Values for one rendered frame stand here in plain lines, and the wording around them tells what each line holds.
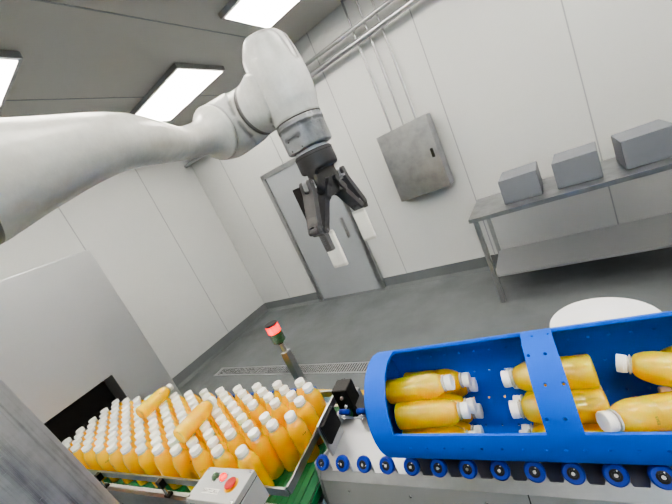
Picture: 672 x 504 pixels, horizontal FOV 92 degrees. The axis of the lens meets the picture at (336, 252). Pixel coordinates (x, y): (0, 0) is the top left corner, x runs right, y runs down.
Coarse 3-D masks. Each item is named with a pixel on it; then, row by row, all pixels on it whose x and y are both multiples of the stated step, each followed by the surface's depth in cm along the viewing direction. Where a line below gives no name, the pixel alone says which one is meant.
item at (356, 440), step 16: (352, 432) 115; (368, 432) 112; (352, 448) 109; (368, 448) 106; (352, 464) 103; (400, 464) 96; (448, 464) 89; (480, 464) 86; (512, 464) 82; (544, 464) 79; (560, 464) 78; (592, 464) 75; (624, 464) 72; (320, 480) 104; (560, 480) 75; (592, 480) 72; (640, 480) 68; (336, 496) 103; (352, 496) 100; (368, 496) 97; (384, 496) 95; (400, 496) 92; (416, 496) 90; (432, 496) 88; (448, 496) 86; (464, 496) 84; (480, 496) 82; (496, 496) 80; (512, 496) 78; (528, 496) 76; (544, 496) 75
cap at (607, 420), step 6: (600, 414) 64; (606, 414) 63; (612, 414) 62; (600, 420) 64; (606, 420) 62; (612, 420) 62; (618, 420) 62; (600, 426) 64; (606, 426) 63; (612, 426) 61; (618, 426) 61
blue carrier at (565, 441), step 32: (608, 320) 73; (640, 320) 74; (384, 352) 98; (416, 352) 101; (448, 352) 98; (480, 352) 95; (512, 352) 92; (544, 352) 71; (576, 352) 85; (608, 352) 82; (384, 384) 86; (480, 384) 97; (608, 384) 82; (640, 384) 79; (384, 416) 83; (544, 416) 66; (576, 416) 64; (384, 448) 85; (416, 448) 81; (448, 448) 77; (480, 448) 74; (512, 448) 71; (544, 448) 68; (576, 448) 65; (608, 448) 62; (640, 448) 60
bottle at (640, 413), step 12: (636, 396) 65; (648, 396) 64; (660, 396) 63; (612, 408) 64; (624, 408) 62; (636, 408) 62; (648, 408) 61; (660, 408) 61; (624, 420) 62; (636, 420) 61; (648, 420) 60; (660, 420) 60
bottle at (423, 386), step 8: (408, 376) 92; (416, 376) 90; (424, 376) 88; (432, 376) 88; (440, 376) 88; (392, 384) 92; (400, 384) 91; (408, 384) 89; (416, 384) 88; (424, 384) 87; (432, 384) 86; (440, 384) 86; (392, 392) 91; (400, 392) 90; (408, 392) 89; (416, 392) 88; (424, 392) 87; (432, 392) 86; (440, 392) 86; (392, 400) 91; (400, 400) 91; (408, 400) 90; (416, 400) 89
